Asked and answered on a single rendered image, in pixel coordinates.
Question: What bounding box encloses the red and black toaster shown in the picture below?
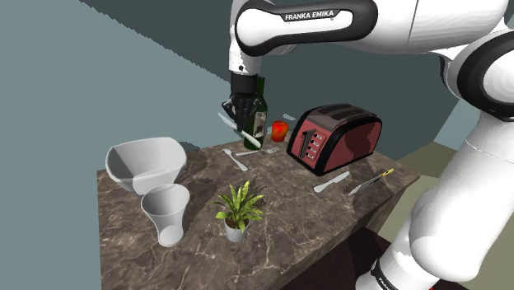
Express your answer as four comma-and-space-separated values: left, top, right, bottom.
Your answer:
286, 103, 384, 177

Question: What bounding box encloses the silver fork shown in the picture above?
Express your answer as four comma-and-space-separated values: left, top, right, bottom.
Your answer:
234, 146, 281, 157

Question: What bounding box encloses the knife with yellow handle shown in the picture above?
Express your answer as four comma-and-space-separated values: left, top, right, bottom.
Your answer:
347, 168, 395, 197

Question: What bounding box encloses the silver table knife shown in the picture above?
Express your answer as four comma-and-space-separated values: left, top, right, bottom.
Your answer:
217, 112, 263, 149

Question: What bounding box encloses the dark green glass bottle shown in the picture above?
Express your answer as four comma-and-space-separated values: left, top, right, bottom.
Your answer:
241, 75, 269, 151

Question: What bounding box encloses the red apple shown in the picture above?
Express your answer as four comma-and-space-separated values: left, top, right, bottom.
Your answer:
270, 120, 290, 143

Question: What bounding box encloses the silver spoon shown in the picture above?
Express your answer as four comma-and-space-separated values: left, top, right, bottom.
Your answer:
222, 147, 250, 173

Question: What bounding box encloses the white cup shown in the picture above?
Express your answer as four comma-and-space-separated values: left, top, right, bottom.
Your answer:
140, 183, 191, 248

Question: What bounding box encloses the white bowl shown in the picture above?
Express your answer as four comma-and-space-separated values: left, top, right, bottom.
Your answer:
105, 137, 189, 197

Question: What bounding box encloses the silver butter knife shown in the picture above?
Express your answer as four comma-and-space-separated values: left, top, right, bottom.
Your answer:
313, 171, 351, 194

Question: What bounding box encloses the green plant in white pot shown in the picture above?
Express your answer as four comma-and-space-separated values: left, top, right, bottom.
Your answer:
210, 179, 266, 244

